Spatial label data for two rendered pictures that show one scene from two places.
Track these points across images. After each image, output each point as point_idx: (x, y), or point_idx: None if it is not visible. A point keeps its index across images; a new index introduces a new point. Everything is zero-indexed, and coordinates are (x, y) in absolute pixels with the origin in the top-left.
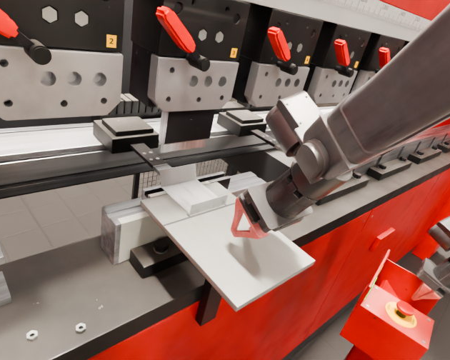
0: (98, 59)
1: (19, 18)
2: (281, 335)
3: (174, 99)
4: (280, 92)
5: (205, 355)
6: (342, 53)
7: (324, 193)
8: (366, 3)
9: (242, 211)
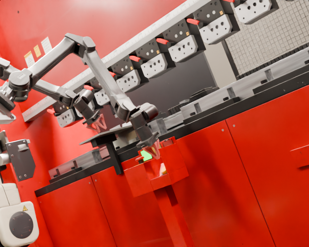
0: None
1: None
2: (217, 235)
3: (101, 101)
4: (128, 84)
5: (140, 204)
6: (132, 59)
7: (77, 109)
8: (141, 34)
9: (94, 123)
